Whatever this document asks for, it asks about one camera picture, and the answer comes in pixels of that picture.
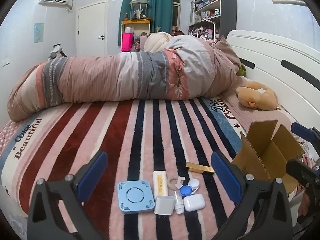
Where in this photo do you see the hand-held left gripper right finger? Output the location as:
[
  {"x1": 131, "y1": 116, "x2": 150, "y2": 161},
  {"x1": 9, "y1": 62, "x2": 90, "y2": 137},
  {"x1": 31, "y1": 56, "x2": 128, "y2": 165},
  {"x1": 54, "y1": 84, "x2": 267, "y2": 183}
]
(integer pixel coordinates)
[{"x1": 211, "y1": 151, "x2": 293, "y2": 240}]

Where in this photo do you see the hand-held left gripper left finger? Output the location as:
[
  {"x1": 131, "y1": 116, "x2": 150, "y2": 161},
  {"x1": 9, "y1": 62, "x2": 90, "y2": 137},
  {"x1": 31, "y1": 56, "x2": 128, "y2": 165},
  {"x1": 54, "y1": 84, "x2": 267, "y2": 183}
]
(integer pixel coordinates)
[{"x1": 27, "y1": 151, "x2": 108, "y2": 240}]

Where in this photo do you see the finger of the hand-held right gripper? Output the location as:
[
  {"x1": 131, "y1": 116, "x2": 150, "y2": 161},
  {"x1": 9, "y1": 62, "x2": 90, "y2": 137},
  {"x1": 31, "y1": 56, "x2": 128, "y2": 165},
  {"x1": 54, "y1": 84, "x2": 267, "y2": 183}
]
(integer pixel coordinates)
[
  {"x1": 291, "y1": 122, "x2": 320, "y2": 153},
  {"x1": 286, "y1": 159, "x2": 320, "y2": 188}
]

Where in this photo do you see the person's right hand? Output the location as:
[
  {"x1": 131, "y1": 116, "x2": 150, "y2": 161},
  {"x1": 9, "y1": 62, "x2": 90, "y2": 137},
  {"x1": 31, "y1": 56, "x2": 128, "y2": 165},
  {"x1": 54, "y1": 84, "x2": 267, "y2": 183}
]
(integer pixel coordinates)
[{"x1": 298, "y1": 191, "x2": 311, "y2": 218}]

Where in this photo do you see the gold rectangular box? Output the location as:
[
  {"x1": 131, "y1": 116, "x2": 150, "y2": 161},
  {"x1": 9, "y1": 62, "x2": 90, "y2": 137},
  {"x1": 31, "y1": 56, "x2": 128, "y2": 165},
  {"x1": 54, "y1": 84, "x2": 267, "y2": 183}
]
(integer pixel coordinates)
[{"x1": 185, "y1": 162, "x2": 215, "y2": 176}]

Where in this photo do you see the open cardboard box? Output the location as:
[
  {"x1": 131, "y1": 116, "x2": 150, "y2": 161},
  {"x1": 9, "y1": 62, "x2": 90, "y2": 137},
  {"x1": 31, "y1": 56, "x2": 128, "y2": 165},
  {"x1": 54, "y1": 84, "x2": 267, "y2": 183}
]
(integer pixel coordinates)
[{"x1": 232, "y1": 120, "x2": 305, "y2": 195}]

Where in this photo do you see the blue white contact lens case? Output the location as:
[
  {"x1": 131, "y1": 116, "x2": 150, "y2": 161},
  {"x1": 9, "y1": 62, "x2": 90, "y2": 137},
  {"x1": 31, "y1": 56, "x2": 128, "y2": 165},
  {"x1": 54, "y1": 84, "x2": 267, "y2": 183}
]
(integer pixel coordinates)
[{"x1": 180, "y1": 179, "x2": 200, "y2": 197}]

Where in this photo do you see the white earbuds case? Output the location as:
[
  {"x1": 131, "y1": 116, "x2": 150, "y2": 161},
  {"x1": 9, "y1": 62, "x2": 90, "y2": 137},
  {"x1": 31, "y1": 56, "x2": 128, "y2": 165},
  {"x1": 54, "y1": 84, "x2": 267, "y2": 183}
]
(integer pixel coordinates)
[{"x1": 183, "y1": 194, "x2": 206, "y2": 212}]

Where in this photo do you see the striped plush blanket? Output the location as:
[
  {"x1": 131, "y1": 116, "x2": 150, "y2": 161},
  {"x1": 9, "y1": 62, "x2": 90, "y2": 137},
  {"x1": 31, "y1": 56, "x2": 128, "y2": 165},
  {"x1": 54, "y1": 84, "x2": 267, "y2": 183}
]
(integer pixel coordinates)
[{"x1": 0, "y1": 96, "x2": 300, "y2": 240}]

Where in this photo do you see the blue square vented device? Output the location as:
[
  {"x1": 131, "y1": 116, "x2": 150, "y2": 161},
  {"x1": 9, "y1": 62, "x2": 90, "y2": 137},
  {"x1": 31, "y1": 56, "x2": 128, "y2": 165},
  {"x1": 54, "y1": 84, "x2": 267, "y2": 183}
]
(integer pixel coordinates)
[{"x1": 117, "y1": 179, "x2": 156, "y2": 213}]

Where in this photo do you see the small white bottle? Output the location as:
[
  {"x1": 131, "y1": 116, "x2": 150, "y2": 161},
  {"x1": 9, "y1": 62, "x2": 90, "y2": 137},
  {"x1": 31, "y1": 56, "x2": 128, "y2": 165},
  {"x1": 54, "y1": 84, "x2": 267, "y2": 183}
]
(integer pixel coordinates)
[{"x1": 174, "y1": 190, "x2": 185, "y2": 214}]

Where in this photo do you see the tan plush toy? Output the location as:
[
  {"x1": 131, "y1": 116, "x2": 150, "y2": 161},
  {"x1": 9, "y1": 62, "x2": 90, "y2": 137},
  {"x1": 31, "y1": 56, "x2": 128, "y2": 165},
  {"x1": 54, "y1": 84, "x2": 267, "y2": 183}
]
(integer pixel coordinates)
[{"x1": 236, "y1": 82, "x2": 278, "y2": 110}]

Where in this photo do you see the cream rectangular box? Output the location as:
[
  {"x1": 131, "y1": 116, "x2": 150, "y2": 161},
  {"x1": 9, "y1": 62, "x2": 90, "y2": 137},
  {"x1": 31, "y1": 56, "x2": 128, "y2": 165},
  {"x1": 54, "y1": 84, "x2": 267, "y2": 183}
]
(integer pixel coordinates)
[{"x1": 153, "y1": 170, "x2": 168, "y2": 197}]

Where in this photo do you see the white charger adapter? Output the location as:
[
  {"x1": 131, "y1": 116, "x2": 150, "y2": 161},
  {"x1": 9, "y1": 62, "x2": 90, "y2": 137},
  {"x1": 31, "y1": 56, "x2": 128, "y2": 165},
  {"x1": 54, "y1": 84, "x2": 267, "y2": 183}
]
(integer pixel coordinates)
[{"x1": 154, "y1": 195, "x2": 176, "y2": 215}]

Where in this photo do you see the white bed headboard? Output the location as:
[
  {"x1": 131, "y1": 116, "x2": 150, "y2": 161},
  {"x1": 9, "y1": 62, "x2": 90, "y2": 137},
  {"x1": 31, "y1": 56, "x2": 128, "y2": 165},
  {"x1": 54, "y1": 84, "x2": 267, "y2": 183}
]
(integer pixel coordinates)
[{"x1": 226, "y1": 30, "x2": 320, "y2": 140}]

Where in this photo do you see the green plush toy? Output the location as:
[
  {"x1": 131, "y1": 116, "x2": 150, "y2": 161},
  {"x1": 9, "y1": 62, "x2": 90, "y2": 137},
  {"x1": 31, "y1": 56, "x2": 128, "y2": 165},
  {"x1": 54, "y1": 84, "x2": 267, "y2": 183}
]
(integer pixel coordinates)
[{"x1": 235, "y1": 57, "x2": 248, "y2": 77}]

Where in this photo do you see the pink grey striped duvet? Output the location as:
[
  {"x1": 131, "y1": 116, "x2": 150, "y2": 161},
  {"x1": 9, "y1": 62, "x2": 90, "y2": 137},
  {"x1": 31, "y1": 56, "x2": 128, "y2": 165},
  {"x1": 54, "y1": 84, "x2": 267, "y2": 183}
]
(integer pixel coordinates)
[{"x1": 7, "y1": 34, "x2": 242, "y2": 123}]

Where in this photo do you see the pink bag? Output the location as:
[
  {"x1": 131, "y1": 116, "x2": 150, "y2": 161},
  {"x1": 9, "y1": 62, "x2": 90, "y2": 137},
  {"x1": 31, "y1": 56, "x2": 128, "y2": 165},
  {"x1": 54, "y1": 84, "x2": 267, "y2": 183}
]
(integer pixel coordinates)
[{"x1": 121, "y1": 32, "x2": 134, "y2": 53}]

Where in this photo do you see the cream quilted pillow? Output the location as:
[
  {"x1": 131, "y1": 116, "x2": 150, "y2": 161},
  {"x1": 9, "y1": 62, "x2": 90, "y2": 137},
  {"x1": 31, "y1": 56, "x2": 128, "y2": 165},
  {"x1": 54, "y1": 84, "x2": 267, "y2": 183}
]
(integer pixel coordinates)
[{"x1": 144, "y1": 33, "x2": 173, "y2": 53}]

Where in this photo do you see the white door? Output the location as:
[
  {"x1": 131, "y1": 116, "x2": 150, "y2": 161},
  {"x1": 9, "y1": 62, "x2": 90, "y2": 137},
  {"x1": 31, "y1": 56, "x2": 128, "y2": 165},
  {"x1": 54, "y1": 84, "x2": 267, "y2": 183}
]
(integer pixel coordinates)
[{"x1": 76, "y1": 1, "x2": 108, "y2": 57}]

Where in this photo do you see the dark bookshelf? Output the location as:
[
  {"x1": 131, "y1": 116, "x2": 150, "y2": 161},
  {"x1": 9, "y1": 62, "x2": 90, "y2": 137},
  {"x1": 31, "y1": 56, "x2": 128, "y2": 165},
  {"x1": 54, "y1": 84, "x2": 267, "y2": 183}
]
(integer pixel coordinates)
[{"x1": 189, "y1": 0, "x2": 237, "y2": 39}]

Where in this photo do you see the yellow shelf unit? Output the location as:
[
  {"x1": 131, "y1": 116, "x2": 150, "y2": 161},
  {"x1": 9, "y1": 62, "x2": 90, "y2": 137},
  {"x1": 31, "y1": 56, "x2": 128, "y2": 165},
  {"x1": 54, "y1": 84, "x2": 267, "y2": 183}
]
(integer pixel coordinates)
[{"x1": 121, "y1": 19, "x2": 151, "y2": 47}]

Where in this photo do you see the glass display case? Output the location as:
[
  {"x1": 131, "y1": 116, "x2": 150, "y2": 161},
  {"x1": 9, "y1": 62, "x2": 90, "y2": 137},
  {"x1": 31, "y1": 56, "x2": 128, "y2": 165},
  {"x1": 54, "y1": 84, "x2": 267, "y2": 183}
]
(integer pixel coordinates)
[{"x1": 129, "y1": 0, "x2": 148, "y2": 20}]

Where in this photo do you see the window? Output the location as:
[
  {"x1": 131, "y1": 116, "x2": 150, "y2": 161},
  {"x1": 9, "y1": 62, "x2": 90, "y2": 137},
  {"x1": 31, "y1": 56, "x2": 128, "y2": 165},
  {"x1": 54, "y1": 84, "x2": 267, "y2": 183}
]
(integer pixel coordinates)
[{"x1": 172, "y1": 0, "x2": 182, "y2": 28}]

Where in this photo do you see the teal curtain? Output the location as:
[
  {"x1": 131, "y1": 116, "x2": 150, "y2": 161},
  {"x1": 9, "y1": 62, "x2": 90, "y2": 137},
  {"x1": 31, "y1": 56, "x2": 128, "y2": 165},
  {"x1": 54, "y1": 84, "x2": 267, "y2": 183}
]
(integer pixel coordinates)
[{"x1": 118, "y1": 0, "x2": 173, "y2": 47}]

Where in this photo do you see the beige tape ring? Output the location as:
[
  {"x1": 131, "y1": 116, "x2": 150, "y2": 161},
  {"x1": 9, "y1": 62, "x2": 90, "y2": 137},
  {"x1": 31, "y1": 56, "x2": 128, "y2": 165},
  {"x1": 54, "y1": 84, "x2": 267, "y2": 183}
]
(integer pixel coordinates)
[{"x1": 167, "y1": 176, "x2": 185, "y2": 188}]

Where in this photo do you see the light blue wall poster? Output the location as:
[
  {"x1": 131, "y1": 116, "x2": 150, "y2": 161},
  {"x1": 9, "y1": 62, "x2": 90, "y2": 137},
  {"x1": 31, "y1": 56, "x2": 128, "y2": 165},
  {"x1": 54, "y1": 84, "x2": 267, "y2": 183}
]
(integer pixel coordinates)
[{"x1": 34, "y1": 23, "x2": 44, "y2": 43}]

